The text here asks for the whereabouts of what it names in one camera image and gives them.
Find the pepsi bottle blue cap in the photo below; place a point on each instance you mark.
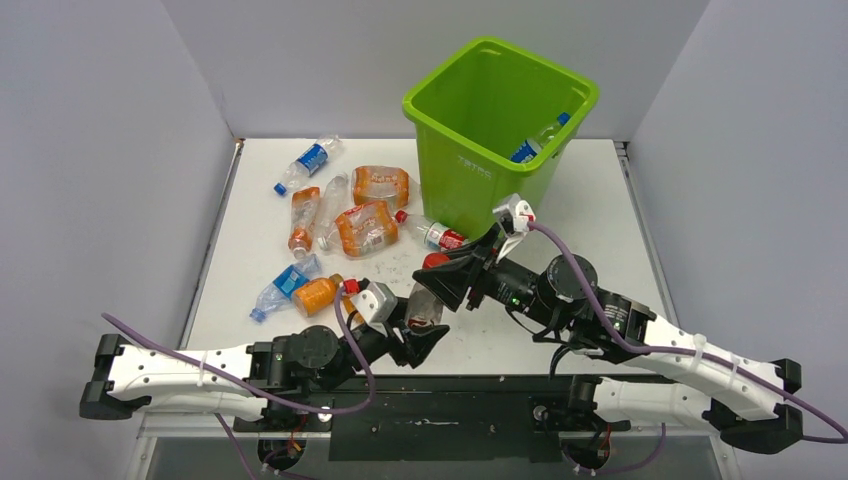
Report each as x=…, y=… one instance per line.
x=532, y=146

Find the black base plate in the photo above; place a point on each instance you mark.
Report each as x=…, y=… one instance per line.
x=460, y=419

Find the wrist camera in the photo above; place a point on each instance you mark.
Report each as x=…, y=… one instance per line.
x=513, y=215
x=374, y=301

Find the crushed blue label bottle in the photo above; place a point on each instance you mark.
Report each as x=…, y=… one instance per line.
x=278, y=294

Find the orange juice bottle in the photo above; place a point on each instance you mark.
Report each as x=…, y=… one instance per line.
x=316, y=294

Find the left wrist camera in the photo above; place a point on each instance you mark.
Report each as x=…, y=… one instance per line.
x=374, y=301

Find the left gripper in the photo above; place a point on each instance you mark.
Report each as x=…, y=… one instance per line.
x=413, y=348

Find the blue label bottle far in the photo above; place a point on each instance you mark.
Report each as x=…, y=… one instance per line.
x=299, y=173

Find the orange crushed bottle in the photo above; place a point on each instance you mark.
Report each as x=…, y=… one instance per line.
x=373, y=183
x=366, y=229

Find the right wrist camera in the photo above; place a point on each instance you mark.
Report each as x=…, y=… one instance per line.
x=513, y=215

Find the orange crushed bottle top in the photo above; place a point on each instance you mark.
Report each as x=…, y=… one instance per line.
x=373, y=183

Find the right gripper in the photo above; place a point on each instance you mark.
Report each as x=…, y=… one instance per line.
x=450, y=282

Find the orange crushed bottle middle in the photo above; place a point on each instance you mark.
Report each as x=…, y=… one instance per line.
x=366, y=229

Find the red label bottle by bin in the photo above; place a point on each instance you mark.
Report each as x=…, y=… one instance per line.
x=430, y=233

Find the green plastic bin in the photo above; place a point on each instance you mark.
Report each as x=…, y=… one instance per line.
x=473, y=111

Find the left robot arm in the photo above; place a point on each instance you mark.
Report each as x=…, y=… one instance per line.
x=252, y=381

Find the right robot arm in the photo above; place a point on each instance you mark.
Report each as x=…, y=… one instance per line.
x=697, y=385

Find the brown label red cap bottle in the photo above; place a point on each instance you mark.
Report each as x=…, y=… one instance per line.
x=424, y=309

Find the clear bottle no label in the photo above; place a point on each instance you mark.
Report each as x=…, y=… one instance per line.
x=330, y=207

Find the small orange label bottle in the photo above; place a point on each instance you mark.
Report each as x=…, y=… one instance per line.
x=304, y=208

